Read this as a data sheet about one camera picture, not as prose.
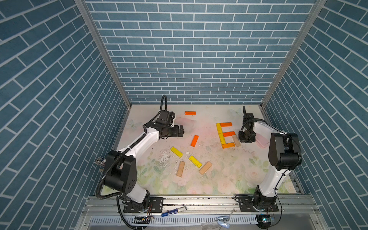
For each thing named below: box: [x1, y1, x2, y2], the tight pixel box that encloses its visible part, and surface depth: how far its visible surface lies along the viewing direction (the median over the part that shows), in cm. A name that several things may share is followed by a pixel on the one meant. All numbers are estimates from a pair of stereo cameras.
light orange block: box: [221, 142, 236, 150], surface depth 98 cm
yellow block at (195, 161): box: [188, 155, 203, 169], surface depth 91 cm
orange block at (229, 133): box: [222, 131, 236, 138], surface depth 104 cm
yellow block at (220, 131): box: [216, 123, 225, 139], surface depth 106 cm
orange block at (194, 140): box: [190, 134, 199, 148], surface depth 101 cm
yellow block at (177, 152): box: [170, 146, 184, 158], surface depth 96 cm
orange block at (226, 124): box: [220, 122, 233, 127], surface depth 111 cm
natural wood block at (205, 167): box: [198, 161, 213, 175], surface depth 88 cm
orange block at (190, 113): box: [184, 111, 197, 116], surface depth 117 cm
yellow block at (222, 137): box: [218, 130, 227, 145], surface depth 104 cm
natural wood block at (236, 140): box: [231, 134, 241, 147], surface depth 99 cm
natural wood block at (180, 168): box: [176, 161, 186, 177], surface depth 88 cm
